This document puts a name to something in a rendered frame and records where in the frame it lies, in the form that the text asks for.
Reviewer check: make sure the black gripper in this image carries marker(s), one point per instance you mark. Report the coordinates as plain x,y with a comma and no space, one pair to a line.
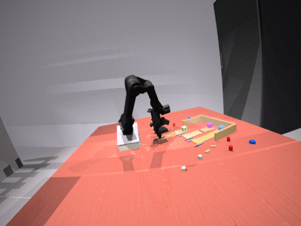
158,128

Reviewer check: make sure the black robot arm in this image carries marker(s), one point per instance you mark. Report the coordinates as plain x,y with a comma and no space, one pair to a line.
134,86

